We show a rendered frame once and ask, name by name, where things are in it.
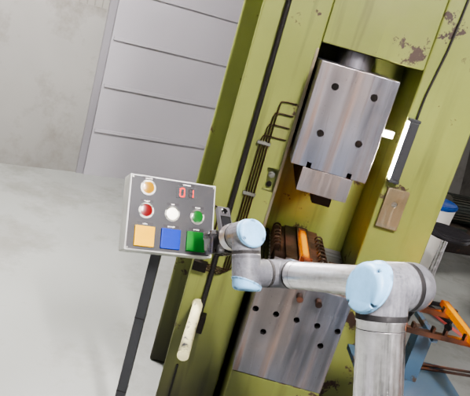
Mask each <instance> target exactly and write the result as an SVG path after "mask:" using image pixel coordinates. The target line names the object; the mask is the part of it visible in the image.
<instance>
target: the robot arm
mask: <svg viewBox="0 0 470 396"><path fill-rule="evenodd" d="M215 213H216V219H217V224H218V230H210V232H209V231H207V232H204V235H203V240H204V250H205V251H207V255H209V254H211V255H216V256H229V255H231V254H232V277H231V279H232V287H233V289H235V290H238V291H245V292H260V291H261V289H262V288H287V289H299V290H306V291H313V292H324V293H330V294H337V295H345V296H346V298H347V301H349V303H348V305H349V306H350V308H351V309H352V310H353V311H355V320H356V331H355V349H354V383H353V396H403V395H404V375H405V355H406V325H407V324H408V313H410V312H417V311H420V310H423V309H425V308H426V307H428V306H429V305H430V304H431V302H432V301H433V299H434V297H435V293H436V283H435V278H434V277H433V275H432V273H431V272H430V271H429V270H428V269H427V268H426V267H425V266H423V265H421V264H419V263H415V262H385V261H381V260H376V261H369V262H362V263H360V264H359V265H346V264H333V263H320V262H299V261H295V260H292V259H286V260H284V259H261V245H262V244H263V242H264V240H265V239H266V231H265V229H264V227H263V225H262V224H261V223H260V222H259V221H257V220H255V219H251V218H250V219H243V220H241V221H239V222H233V223H232V220H231V216H230V211H229V208H228V207H219V206H217V208H216V209H215ZM209 244H210V245H209ZM208 245H209V247H207V246H208ZM209 249H210V250H209ZM208 252H209V253H208Z"/></svg>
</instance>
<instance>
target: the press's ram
mask: <svg viewBox="0 0 470 396"><path fill-rule="evenodd" d="M399 85H400V82H398V81H396V80H393V79H390V78H388V77H386V76H384V75H381V74H377V73H375V72H368V71H363V70H360V69H357V68H352V67H349V66H346V65H343V64H338V63H336V62H335V61H333V60H328V59H325V58H322V57H317V60H316V62H315V65H314V70H313V72H312V75H311V78H310V82H309V85H308V88H307V92H306V95H305V98H304V101H303V106H302V108H301V111H300V114H299V118H298V121H297V124H296V128H295V131H294V134H293V137H292V141H291V144H290V147H289V151H290V158H291V163H294V164H298V165H300V166H304V167H305V166H306V165H307V162H309V164H310V168H311V169H315V170H317V171H322V172H325V173H328V174H333V175H336V176H340V177H342V178H346V176H347V174H348V176H349V178H350V180H353V181H357V182H361V183H364V184H365V183H366V180H367V177H368V175H369V172H370V169H371V166H372V164H373V160H374V157H375V155H376V151H377V149H378V146H379V143H380V139H381V138H382V137H384V138H390V139H393V137H394V134H395V132H394V131H392V130H387V129H384V128H385V126H386V123H387V120H388V117H389V115H390V112H391V108H392V105H393V103H394V101H395V97H396V94H397V92H398V88H399Z"/></svg>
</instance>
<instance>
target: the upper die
mask: <svg viewBox="0 0 470 396"><path fill-rule="evenodd" d="M293 169H294V176H295V183H296V189H298V190H300V191H304V192H306V193H312V194H314V195H318V196H323V197H325V198H329V199H331V200H336V201H339V202H342V203H346V200H347V196H348V193H349V191H350V188H351V184H352V182H353V180H350V178H349V176H348V174H347V176H346V178H342V177H340V176H336V175H333V174H328V173H325V172H322V171H319V170H315V169H311V168H310V164H309V162H307V165H306V166H305V167H304V166H300V165H298V164H293Z"/></svg>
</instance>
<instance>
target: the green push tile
mask: <svg viewBox="0 0 470 396"><path fill-rule="evenodd" d="M203 235H204V233H199V232H192V231H187V232H186V242H185V251H192V252H199V253H204V240H203Z"/></svg>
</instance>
